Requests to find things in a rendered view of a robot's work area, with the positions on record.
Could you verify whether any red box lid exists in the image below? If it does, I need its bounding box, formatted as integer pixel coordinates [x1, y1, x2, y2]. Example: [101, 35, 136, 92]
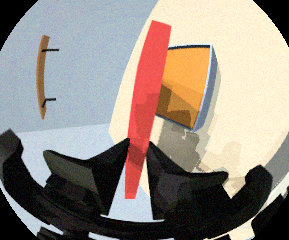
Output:
[124, 20, 172, 200]

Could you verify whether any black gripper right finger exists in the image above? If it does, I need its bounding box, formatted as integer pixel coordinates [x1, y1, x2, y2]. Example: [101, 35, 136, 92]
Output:
[145, 141, 229, 221]

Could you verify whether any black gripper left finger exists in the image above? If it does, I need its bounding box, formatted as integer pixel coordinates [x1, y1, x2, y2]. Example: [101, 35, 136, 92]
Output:
[43, 137, 131, 216]

